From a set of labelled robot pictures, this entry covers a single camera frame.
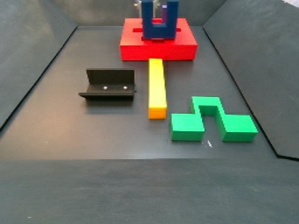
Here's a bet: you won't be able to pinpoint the blue U-shaped block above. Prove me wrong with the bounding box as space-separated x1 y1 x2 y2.
142 0 179 39

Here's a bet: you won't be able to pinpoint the red slotted board block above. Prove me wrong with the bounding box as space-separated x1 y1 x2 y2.
119 18 198 61

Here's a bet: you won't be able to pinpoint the yellow rectangular bar block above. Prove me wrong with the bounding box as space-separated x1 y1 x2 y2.
148 59 167 119

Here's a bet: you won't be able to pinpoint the green zigzag block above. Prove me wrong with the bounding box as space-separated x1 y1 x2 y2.
170 95 259 144

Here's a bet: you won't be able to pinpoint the black metal bracket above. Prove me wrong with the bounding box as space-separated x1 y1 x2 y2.
79 68 136 101

